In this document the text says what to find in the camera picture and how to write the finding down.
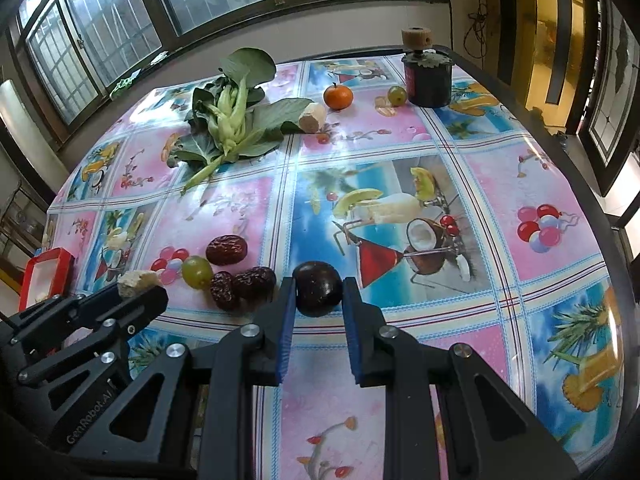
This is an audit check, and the metal shelf rack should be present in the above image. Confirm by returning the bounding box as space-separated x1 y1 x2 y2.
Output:
0 180 51 281

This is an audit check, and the peeled sugarcane piece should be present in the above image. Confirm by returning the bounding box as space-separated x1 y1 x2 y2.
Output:
117 269 163 298
297 102 328 133

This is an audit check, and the wooden spool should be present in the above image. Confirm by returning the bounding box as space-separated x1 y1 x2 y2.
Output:
401 26 432 52

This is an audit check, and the hanging dark cord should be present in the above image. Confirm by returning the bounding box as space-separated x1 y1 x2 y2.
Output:
464 0 488 56

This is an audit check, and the red rimmed tray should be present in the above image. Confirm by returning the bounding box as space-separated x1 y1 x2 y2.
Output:
19 247 76 313

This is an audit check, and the orange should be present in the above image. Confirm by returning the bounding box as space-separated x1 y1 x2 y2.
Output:
323 83 354 111

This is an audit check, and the dark purple plum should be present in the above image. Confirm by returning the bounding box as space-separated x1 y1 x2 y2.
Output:
291 261 345 318

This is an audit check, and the printed fruit tablecloth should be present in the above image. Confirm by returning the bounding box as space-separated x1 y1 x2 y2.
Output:
42 55 626 480

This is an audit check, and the dark round jar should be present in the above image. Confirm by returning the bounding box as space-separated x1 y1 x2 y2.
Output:
402 50 453 109

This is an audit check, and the glass panel door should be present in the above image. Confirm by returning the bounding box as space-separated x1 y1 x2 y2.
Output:
582 0 640 196

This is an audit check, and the dark wooden chair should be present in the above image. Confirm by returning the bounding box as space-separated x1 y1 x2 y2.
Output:
495 0 588 111

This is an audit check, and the green bok choy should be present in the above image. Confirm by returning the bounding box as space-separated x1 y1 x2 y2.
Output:
165 47 313 196

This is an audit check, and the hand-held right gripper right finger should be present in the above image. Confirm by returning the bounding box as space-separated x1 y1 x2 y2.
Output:
342 276 582 480

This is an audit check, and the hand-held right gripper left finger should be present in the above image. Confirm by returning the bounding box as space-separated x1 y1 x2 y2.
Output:
82 276 298 480

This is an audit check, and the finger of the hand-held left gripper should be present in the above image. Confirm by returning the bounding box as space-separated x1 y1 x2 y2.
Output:
0 287 121 345
16 285 169 390

